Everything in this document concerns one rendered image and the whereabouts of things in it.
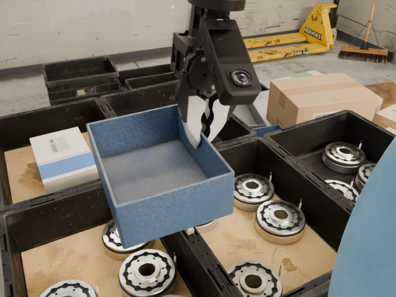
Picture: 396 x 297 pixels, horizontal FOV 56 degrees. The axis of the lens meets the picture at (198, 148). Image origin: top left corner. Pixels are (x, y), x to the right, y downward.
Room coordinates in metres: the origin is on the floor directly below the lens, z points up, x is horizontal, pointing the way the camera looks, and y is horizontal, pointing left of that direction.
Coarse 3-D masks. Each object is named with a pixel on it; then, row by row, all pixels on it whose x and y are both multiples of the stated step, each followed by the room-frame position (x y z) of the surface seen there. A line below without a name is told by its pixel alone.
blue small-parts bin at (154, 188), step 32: (96, 128) 0.49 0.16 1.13; (128, 128) 0.51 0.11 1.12; (160, 128) 0.53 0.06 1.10; (96, 160) 0.44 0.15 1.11; (128, 160) 0.48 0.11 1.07; (160, 160) 0.48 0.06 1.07; (192, 160) 0.48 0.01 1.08; (224, 160) 0.39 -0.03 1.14; (128, 192) 0.41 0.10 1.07; (160, 192) 0.40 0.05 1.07; (192, 192) 0.34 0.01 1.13; (224, 192) 0.36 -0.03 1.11; (128, 224) 0.31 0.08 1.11; (160, 224) 0.32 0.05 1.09; (192, 224) 0.34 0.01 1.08
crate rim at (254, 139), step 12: (228, 144) 0.74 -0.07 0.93; (240, 144) 0.74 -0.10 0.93; (264, 144) 0.75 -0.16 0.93; (300, 168) 0.65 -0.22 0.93; (312, 180) 0.61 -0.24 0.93; (324, 192) 0.57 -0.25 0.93; (336, 204) 0.54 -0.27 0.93; (204, 240) 0.44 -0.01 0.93; (204, 252) 0.42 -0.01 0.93; (216, 264) 0.39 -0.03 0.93; (228, 276) 0.37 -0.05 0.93; (324, 276) 0.37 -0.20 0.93; (228, 288) 0.35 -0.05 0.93; (300, 288) 0.35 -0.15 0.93; (312, 288) 0.35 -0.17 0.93; (324, 288) 0.36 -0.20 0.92
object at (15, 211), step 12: (72, 192) 0.57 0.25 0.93; (84, 192) 0.57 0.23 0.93; (36, 204) 0.54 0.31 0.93; (48, 204) 0.54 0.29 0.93; (0, 216) 0.50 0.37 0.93; (0, 228) 0.47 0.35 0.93; (0, 240) 0.44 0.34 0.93; (192, 240) 0.44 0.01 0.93; (192, 252) 0.42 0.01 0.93; (12, 264) 0.40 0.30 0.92; (204, 264) 0.39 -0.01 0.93; (12, 276) 0.37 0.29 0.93; (216, 276) 0.37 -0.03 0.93; (12, 288) 0.35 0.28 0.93; (216, 288) 0.35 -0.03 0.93
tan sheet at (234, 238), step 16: (224, 224) 0.58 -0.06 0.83; (240, 224) 0.58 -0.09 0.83; (208, 240) 0.53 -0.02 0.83; (224, 240) 0.53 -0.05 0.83; (240, 240) 0.53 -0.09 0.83; (256, 240) 0.53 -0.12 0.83; (304, 240) 0.53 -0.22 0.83; (320, 240) 0.53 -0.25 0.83; (224, 256) 0.49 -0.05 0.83; (240, 256) 0.49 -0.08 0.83; (256, 256) 0.49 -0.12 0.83; (272, 256) 0.49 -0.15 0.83; (288, 256) 0.49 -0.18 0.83; (304, 256) 0.49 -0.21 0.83; (320, 256) 0.49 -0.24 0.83; (288, 272) 0.46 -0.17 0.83; (304, 272) 0.46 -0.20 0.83; (320, 272) 0.46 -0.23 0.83; (288, 288) 0.42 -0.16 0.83
